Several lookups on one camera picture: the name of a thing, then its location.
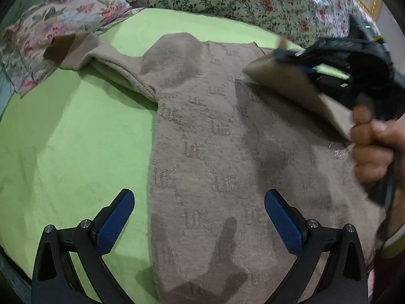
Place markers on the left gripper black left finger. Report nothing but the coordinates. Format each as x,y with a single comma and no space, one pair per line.
55,279

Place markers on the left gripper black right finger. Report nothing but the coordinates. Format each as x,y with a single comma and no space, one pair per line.
344,278

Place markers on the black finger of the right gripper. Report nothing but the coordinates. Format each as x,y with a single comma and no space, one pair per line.
283,55
324,81

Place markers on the beige knitted sweater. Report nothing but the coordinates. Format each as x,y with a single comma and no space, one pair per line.
230,125

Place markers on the person's right hand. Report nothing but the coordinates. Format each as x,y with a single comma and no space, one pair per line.
375,143

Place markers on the lime green blanket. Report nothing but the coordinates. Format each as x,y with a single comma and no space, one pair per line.
70,145

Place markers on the pastel floral ruffled pillow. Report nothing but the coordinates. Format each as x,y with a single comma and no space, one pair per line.
23,44

